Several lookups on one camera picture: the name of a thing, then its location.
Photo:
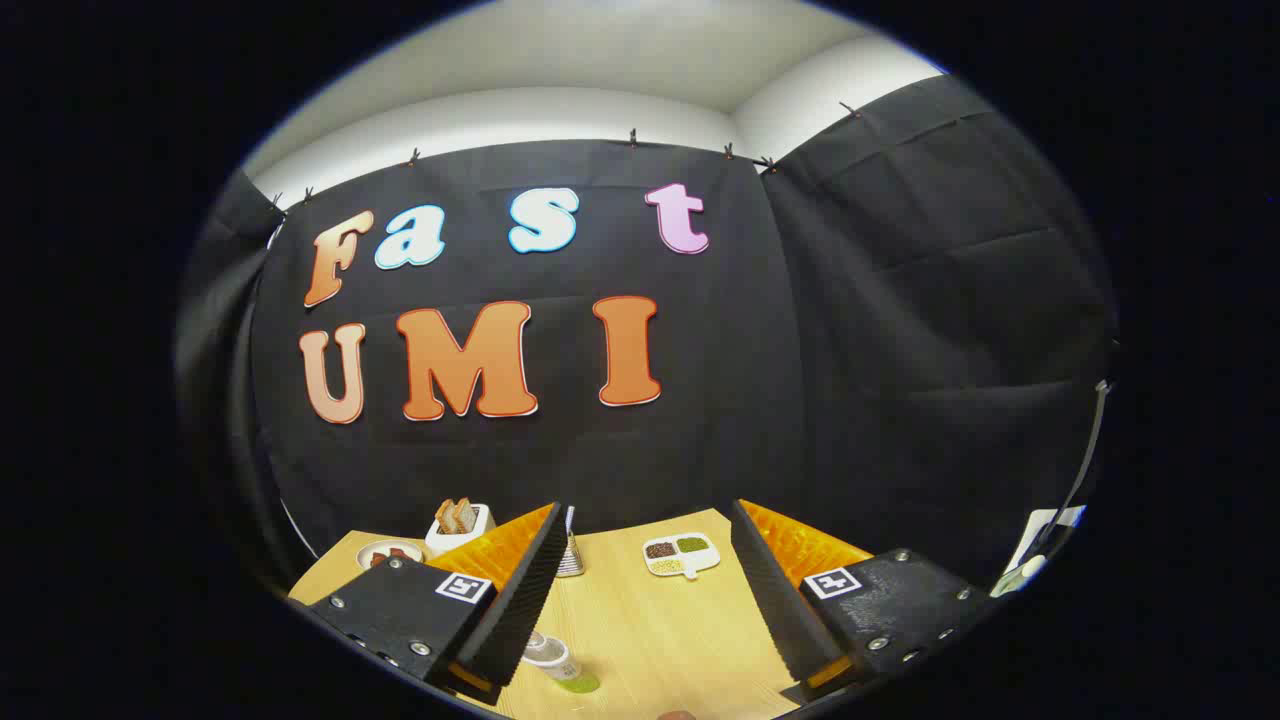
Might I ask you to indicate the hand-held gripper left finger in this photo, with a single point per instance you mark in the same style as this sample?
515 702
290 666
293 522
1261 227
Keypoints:
520 600

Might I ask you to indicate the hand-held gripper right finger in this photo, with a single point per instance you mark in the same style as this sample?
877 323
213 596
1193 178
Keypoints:
765 600

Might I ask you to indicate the clear plastic juice bottle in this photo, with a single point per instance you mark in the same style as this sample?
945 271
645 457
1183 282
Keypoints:
552 657

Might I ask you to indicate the white toaster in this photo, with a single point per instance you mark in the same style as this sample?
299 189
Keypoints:
450 540

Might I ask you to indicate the white divided bean dish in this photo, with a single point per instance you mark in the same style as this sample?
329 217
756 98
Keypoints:
680 556

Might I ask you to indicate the toast slice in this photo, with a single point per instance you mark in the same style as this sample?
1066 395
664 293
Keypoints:
445 516
466 514

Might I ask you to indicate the wooden table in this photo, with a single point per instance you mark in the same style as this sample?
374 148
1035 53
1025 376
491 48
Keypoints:
650 630

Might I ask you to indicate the white round plate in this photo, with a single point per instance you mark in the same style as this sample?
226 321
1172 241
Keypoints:
395 548

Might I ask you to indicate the white object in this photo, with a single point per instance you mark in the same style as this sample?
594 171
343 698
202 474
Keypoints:
1030 545

